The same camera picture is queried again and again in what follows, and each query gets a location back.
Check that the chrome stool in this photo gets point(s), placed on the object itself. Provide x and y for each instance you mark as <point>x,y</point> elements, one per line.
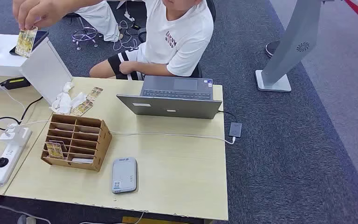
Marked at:
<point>84,34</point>

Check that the wooden card holder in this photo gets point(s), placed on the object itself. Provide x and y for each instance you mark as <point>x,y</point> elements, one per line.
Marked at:
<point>98,145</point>

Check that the black power brick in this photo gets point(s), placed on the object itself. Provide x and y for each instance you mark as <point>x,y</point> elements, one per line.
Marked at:
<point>17,83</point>

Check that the person's left hand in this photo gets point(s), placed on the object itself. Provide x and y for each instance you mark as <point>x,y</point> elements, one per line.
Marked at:
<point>128,67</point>

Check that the white floor power strip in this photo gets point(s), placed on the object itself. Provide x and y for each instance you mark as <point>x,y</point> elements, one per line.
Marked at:
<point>129,17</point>

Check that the black smartphone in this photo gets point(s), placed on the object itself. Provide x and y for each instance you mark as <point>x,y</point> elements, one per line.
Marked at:
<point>40,37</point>

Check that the black round base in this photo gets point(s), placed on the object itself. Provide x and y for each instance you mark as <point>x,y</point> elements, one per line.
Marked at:
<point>271,49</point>

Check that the person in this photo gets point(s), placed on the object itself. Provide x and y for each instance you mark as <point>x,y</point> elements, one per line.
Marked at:
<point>100,18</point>
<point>179,31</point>

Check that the person's left forearm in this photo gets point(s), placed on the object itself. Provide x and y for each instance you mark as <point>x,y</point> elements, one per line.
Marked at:
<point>154,69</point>

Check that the crumpled white tissue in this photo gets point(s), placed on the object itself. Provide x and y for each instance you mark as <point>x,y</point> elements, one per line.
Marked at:
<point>62,102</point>

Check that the white charger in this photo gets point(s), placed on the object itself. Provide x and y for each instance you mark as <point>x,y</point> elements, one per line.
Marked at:
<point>15,134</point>

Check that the grey card reader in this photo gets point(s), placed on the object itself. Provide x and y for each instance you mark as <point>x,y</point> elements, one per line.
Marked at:
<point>124,175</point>

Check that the white desk riser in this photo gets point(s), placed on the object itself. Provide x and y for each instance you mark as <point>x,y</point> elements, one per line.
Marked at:
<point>46,71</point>

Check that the white card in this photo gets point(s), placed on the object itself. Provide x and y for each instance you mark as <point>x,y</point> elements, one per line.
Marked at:
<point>81,160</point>

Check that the grey kiosk stand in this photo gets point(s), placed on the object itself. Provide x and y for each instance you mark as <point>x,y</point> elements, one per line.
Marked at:
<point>293,40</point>

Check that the black usb hub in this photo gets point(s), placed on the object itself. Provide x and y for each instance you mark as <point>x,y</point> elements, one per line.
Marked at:
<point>235,130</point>

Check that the person's right forearm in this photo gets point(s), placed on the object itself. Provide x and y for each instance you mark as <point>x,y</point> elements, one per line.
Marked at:
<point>78,3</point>

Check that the yellow panel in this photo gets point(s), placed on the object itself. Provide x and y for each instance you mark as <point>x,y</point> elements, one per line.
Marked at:
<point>148,221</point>

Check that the grey laptop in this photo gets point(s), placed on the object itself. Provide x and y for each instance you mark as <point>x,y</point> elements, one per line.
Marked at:
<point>169,106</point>

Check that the person's right hand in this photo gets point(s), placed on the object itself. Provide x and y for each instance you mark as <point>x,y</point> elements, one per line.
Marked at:
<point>40,10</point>

